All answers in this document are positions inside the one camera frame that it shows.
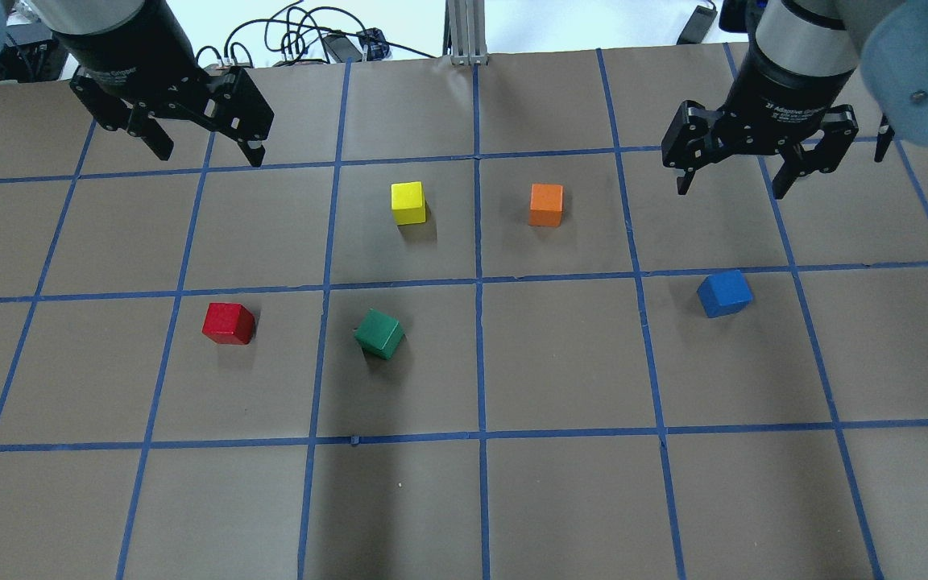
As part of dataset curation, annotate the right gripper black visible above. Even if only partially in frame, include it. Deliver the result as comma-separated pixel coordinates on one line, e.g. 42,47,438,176
661,44,860,201

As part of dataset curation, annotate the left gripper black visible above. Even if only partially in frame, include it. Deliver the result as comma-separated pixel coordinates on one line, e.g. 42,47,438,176
49,1,274,168

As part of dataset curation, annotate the red wooden block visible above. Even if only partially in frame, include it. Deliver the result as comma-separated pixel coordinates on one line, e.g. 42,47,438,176
201,302,255,346

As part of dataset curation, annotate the blue wooden block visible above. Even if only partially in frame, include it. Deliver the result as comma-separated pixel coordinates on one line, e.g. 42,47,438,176
697,269,754,318

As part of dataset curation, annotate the orange wooden block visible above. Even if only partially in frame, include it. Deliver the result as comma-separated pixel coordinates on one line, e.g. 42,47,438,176
528,183,565,227

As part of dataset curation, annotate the yellow wooden block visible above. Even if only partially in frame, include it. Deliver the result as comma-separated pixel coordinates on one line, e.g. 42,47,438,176
391,181,427,226

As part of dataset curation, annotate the green wooden block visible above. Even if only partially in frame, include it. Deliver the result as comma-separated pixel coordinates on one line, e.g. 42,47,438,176
353,309,406,360

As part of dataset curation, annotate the black power adapter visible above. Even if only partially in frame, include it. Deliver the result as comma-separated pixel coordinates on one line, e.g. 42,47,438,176
675,1,719,45

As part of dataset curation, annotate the black cable bundle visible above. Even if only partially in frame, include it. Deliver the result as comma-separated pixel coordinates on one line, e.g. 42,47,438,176
194,0,437,73

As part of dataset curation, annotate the aluminium frame post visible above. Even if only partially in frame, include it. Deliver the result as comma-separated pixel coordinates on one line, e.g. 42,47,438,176
443,1,487,66

